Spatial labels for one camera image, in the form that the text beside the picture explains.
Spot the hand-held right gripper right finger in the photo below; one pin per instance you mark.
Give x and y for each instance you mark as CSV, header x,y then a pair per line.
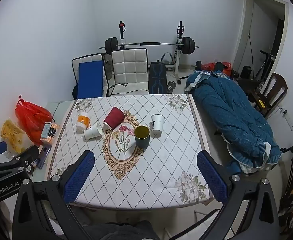
x,y
211,175

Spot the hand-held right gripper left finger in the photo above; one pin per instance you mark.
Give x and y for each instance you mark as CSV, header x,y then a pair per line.
x,y
79,175

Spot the green cup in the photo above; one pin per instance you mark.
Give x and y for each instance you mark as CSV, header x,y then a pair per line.
x,y
142,138

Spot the white paper cup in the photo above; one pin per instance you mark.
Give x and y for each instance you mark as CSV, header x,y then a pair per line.
x,y
92,132
157,126

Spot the orange and white cup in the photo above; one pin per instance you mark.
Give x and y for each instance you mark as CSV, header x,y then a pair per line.
x,y
83,123

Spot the red paper cup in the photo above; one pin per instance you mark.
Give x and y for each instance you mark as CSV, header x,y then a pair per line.
x,y
112,118

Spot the yellow plastic bag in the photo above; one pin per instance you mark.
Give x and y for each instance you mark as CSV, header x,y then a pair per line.
x,y
11,136

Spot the small device with pale screen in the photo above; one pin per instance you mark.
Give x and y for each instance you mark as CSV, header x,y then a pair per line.
x,y
46,131

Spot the red plastic bag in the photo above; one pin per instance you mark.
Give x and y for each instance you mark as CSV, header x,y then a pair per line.
x,y
31,122

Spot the black and orange battery pack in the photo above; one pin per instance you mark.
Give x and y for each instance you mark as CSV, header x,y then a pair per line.
x,y
53,130

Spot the floral quilted tablecloth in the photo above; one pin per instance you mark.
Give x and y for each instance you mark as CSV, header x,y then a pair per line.
x,y
166,160

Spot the blue quilted blanket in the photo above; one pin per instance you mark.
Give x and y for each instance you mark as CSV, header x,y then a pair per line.
x,y
226,115

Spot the black tripod stand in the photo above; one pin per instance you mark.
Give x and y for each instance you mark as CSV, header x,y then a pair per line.
x,y
292,170

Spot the blue cushion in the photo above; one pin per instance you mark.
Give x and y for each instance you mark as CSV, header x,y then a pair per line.
x,y
90,80

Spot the metal dumbbell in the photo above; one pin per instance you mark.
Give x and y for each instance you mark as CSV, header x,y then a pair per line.
x,y
172,85

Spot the brown wooden chair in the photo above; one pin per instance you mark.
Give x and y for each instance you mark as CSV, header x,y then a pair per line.
x,y
277,90

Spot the black cylinder speaker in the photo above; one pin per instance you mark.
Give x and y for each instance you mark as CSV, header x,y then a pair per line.
x,y
246,71

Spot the black bench pad blue lines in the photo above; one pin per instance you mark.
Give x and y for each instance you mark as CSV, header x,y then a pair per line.
x,y
157,78

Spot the white barbell rack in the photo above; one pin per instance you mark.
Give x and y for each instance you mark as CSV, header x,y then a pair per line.
x,y
178,62

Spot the white tufted chair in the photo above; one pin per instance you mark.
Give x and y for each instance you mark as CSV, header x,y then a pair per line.
x,y
129,67

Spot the black scooter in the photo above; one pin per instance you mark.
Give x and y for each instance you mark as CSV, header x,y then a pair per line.
x,y
265,62

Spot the barbell with black plates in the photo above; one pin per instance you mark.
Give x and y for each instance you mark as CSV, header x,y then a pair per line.
x,y
187,45

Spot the white wall outlet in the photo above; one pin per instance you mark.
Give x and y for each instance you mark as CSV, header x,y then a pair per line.
x,y
287,118

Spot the white chair with black frame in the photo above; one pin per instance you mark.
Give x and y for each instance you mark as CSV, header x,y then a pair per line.
x,y
106,72

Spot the white door frame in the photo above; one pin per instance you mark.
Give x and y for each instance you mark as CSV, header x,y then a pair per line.
x,y
241,30

